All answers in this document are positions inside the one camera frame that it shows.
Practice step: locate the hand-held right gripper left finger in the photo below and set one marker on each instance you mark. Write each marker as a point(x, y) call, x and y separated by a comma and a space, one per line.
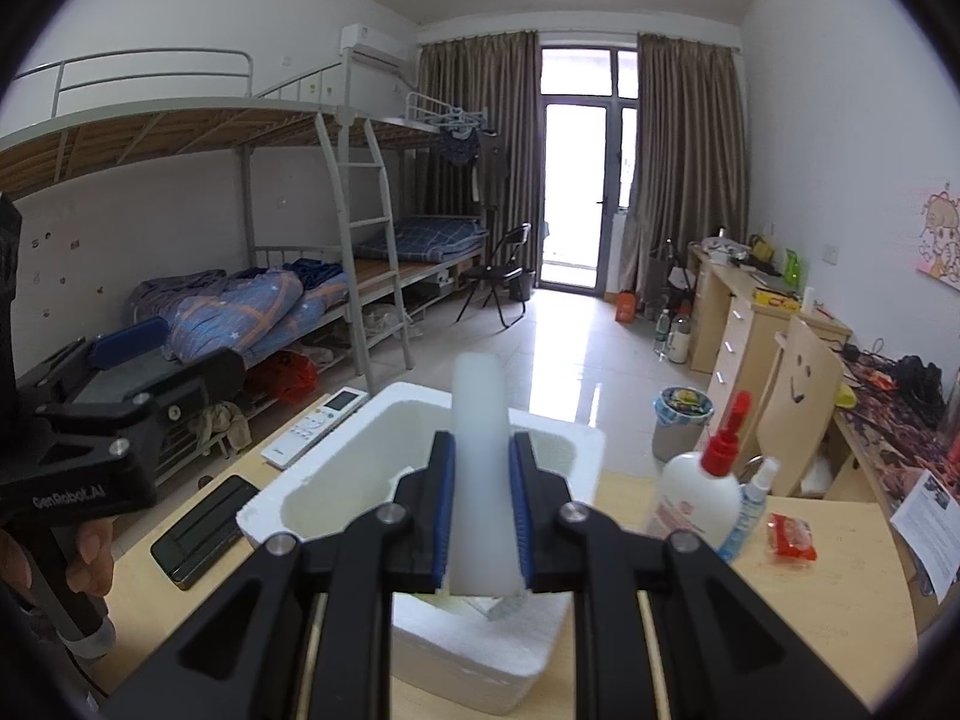
point(444, 510)

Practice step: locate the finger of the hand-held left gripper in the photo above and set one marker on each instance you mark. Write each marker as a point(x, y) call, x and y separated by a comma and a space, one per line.
point(127, 341)
point(210, 382)

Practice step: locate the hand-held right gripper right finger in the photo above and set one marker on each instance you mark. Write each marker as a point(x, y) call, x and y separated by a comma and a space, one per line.
point(521, 510)

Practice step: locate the white foam box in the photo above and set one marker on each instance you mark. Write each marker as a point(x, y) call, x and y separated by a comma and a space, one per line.
point(337, 487)

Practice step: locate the person's left hand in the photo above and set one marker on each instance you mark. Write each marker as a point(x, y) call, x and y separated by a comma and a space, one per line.
point(90, 559)

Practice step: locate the beige cloth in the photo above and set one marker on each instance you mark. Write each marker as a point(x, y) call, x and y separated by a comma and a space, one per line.
point(221, 427)

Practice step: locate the blue patterned blanket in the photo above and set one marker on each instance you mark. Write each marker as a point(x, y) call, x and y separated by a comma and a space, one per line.
point(240, 307)

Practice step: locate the red bag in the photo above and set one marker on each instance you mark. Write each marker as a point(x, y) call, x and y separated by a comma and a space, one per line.
point(292, 379)

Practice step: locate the white remote control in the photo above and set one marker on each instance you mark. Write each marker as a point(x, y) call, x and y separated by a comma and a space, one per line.
point(315, 427)

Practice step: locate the black flat case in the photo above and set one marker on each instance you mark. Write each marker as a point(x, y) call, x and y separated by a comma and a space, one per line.
point(202, 532)

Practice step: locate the grey trash bin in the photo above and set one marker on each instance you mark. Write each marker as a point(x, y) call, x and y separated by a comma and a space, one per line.
point(679, 435)

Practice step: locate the white pump lotion bottle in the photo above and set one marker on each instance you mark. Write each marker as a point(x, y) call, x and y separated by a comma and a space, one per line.
point(697, 499)

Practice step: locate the metal bunk bed with ladder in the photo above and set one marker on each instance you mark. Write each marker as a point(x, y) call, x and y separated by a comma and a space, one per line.
point(187, 127)

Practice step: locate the clear plastic bottle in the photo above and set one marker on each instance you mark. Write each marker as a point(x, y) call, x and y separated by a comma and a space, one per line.
point(661, 334)
point(681, 337)

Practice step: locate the orange bag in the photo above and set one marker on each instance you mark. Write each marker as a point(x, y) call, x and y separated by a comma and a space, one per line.
point(627, 307)

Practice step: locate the blue spray bottle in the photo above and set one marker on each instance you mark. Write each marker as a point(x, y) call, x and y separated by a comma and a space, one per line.
point(750, 514)

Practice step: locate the black folding chair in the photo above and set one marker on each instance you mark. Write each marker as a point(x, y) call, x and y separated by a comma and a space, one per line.
point(487, 275)

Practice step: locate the blue folded quilt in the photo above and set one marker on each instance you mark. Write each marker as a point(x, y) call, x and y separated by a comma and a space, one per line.
point(420, 236)

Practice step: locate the red snack packet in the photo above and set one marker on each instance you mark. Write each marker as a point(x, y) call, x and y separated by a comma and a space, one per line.
point(791, 536)

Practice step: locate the wooden desk with drawers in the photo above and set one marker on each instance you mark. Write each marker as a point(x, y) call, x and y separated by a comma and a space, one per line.
point(739, 322)

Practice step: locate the wooden chair with smiley face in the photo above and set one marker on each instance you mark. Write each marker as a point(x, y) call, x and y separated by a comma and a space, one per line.
point(802, 382)

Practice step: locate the glass balcony door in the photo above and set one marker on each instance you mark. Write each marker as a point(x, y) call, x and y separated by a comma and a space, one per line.
point(574, 187)

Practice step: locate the hanging dark clothes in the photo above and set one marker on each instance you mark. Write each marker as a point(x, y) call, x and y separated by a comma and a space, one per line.
point(457, 150)

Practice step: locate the green packet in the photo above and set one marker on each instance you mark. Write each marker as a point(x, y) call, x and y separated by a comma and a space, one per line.
point(792, 268)

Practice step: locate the white air conditioner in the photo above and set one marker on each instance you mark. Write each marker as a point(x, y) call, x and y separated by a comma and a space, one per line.
point(367, 45)

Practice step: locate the wooden desk with patterned cover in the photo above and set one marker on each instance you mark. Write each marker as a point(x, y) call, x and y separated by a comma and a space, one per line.
point(900, 457)

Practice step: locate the brown curtain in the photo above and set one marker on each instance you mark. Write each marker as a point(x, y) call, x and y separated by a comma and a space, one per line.
point(690, 165)
point(510, 75)

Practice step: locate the printed paper sheet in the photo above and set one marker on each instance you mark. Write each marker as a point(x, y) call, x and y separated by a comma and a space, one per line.
point(930, 525)

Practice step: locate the black headphones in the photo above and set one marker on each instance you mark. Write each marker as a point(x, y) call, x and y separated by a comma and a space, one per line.
point(919, 382)

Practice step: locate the pink wall poster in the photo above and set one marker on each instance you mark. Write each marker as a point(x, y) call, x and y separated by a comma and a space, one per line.
point(941, 240)

